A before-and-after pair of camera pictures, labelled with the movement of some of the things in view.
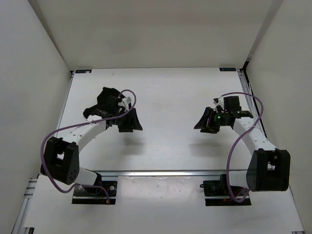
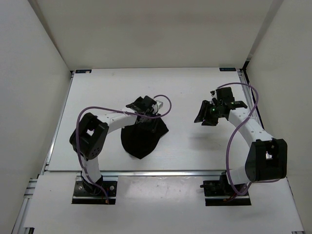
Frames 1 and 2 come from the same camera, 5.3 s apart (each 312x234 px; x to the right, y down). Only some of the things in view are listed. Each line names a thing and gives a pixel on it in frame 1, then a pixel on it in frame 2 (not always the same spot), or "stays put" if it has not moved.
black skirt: x=102 y=99 -> x=140 y=139
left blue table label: x=82 y=71 stays put
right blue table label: x=227 y=69 stays put
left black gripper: x=133 y=123 -> x=152 y=113
